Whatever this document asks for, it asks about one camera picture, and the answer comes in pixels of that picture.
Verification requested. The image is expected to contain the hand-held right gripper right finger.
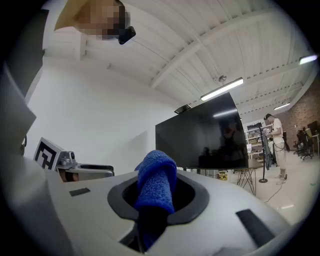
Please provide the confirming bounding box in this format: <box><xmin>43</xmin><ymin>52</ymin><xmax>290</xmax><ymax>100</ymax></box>
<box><xmin>150</xmin><ymin>209</ymin><xmax>169</xmax><ymax>247</ymax></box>

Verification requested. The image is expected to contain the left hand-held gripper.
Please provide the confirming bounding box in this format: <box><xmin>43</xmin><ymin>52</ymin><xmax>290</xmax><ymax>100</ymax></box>
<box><xmin>33</xmin><ymin>136</ymin><xmax>115</xmax><ymax>183</ymax></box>

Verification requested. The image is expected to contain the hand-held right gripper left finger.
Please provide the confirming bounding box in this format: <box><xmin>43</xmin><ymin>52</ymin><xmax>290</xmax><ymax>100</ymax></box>
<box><xmin>134</xmin><ymin>208</ymin><xmax>152</xmax><ymax>253</ymax></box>

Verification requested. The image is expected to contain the blue microfiber cloth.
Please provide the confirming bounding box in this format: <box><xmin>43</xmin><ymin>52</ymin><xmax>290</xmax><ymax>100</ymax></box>
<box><xmin>133</xmin><ymin>149</ymin><xmax>178</xmax><ymax>215</ymax></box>

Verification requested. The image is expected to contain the large black TV screen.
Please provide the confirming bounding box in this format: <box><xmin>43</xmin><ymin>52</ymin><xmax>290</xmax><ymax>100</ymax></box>
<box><xmin>155</xmin><ymin>91</ymin><xmax>250</xmax><ymax>170</ymax></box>

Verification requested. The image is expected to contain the table with hairpin legs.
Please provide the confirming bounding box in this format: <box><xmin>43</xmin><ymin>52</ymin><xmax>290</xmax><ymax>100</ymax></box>
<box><xmin>233</xmin><ymin>158</ymin><xmax>264</xmax><ymax>196</ymax></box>

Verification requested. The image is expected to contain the black webcam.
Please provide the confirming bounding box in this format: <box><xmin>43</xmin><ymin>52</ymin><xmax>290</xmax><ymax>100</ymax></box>
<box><xmin>174</xmin><ymin>104</ymin><xmax>193</xmax><ymax>115</ymax></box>

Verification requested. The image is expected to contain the black pole stand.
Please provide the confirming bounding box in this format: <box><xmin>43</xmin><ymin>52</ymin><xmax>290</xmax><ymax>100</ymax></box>
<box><xmin>257</xmin><ymin>124</ymin><xmax>269</xmax><ymax>184</ymax></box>

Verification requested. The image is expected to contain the white storage shelf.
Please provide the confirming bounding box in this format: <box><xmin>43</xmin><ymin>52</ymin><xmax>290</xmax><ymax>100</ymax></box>
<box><xmin>245</xmin><ymin>123</ymin><xmax>266</xmax><ymax>161</ymax></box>

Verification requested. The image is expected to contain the person's head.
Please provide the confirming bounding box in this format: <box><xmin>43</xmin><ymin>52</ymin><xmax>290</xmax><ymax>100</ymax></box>
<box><xmin>73</xmin><ymin>0</ymin><xmax>131</xmax><ymax>41</ymax></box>

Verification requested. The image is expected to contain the black office chair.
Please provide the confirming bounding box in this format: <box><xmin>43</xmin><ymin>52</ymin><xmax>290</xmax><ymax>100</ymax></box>
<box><xmin>292</xmin><ymin>129</ymin><xmax>315</xmax><ymax>161</ymax></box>

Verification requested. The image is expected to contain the black floor cable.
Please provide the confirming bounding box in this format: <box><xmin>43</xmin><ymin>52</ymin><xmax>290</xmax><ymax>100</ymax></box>
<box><xmin>263</xmin><ymin>178</ymin><xmax>285</xmax><ymax>204</ymax></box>

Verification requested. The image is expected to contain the black head-worn camera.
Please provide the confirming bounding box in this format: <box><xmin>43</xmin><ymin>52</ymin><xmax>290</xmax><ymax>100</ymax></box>
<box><xmin>118</xmin><ymin>25</ymin><xmax>137</xmax><ymax>46</ymax></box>

